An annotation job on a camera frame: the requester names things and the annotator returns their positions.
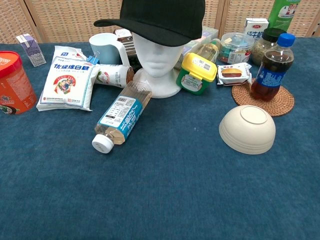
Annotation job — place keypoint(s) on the black baseball cap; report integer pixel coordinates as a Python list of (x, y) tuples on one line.
[(162, 20)]

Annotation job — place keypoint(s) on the white foam mannequin head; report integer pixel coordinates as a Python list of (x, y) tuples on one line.
[(156, 62)]

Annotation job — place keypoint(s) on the clear water bottle blue label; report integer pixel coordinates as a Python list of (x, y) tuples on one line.
[(122, 112)]

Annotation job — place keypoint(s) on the green container yellow lid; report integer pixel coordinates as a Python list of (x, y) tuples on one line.
[(195, 75)]

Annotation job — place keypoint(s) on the white paper cup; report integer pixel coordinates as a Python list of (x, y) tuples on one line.
[(115, 75)]

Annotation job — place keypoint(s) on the blue tablecloth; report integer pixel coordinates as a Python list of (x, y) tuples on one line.
[(160, 187)]

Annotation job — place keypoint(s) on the dark brown snack package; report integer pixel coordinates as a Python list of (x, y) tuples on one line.
[(130, 47)]

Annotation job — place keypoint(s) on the clear bottle yellow liquid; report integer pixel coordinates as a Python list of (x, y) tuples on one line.
[(207, 50)]

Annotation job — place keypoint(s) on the white cake snack packet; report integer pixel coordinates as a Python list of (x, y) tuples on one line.
[(232, 73)]

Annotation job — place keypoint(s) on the beige ribbed bowl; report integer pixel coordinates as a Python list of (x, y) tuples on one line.
[(247, 132)]

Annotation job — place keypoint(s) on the light blue pitcher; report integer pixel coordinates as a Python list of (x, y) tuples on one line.
[(105, 50)]

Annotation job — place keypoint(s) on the blue binder clip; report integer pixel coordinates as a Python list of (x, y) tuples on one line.
[(91, 59)]

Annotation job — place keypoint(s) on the pastel patterned box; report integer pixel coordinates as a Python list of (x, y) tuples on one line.
[(208, 33)]

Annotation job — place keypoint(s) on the white sugar bag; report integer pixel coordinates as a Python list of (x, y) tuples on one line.
[(67, 82)]

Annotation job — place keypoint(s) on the clear plastic candy jar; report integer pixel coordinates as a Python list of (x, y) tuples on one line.
[(235, 47)]

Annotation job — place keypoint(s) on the cola bottle blue cap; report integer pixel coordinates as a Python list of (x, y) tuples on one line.
[(271, 75)]

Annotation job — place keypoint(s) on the woven rattan coaster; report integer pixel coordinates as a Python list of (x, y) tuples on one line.
[(282, 105)]

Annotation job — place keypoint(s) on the glass jar dark lid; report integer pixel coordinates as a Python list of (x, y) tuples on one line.
[(261, 47)]

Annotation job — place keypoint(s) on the white milk carton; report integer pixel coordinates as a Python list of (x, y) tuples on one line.
[(255, 27)]

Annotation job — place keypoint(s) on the woven rattan folding screen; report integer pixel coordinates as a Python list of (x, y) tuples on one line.
[(70, 20)]

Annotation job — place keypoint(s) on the purple drink carton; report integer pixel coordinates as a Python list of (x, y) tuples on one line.
[(32, 50)]

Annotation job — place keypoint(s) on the orange instant noodle cup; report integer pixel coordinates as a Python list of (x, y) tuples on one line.
[(15, 85)]

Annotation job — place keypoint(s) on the green soda bottle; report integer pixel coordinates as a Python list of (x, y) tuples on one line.
[(282, 12)]

